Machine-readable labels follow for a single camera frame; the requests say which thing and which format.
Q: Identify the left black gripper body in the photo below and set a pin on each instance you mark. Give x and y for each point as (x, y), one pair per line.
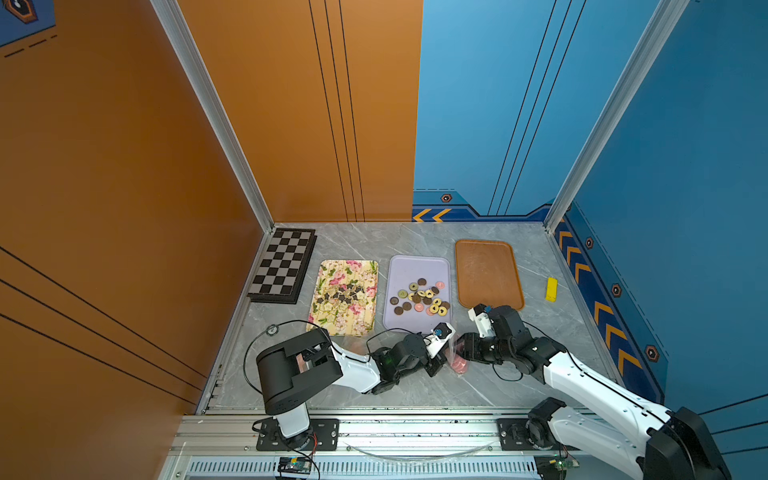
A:
(422, 360)

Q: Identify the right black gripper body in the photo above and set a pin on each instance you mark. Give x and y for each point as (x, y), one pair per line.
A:
(507, 347)

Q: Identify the ziploc bag of pink cookies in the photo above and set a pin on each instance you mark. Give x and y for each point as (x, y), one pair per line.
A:
(457, 362)

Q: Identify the ziploc bag of beige cookies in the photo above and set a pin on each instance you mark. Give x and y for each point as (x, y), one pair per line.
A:
(356, 345)

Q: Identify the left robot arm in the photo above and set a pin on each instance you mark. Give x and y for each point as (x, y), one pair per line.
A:
(294, 371)

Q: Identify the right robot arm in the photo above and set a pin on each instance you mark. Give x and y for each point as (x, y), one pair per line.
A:
(641, 438)

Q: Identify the pile of mixed round cookies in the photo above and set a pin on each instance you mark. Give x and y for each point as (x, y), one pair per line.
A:
(421, 297)

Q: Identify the lavender plastic tray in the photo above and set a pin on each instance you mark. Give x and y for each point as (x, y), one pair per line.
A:
(404, 270)

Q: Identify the yellow rectangular block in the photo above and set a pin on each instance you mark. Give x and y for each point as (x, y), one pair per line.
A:
(551, 289)

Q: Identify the brown plastic tray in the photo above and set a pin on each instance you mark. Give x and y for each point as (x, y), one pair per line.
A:
(487, 274)

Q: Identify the floral pattern tray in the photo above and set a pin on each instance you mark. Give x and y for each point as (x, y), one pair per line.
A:
(344, 298)

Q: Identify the right green circuit board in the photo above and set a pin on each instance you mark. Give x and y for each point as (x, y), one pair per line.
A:
(554, 468)

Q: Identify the green circuit board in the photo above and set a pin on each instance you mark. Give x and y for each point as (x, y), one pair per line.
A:
(294, 467)
(554, 468)

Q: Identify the black white chessboard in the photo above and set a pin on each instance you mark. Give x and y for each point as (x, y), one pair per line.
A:
(283, 266)

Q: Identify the left green circuit board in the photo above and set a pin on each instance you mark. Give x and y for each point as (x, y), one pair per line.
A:
(294, 467)

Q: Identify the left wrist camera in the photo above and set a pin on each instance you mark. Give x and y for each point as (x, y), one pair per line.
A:
(436, 340)

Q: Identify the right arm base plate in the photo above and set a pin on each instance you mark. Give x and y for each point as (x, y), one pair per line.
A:
(514, 435)

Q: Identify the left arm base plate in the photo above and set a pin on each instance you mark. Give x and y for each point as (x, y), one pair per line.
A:
(322, 435)

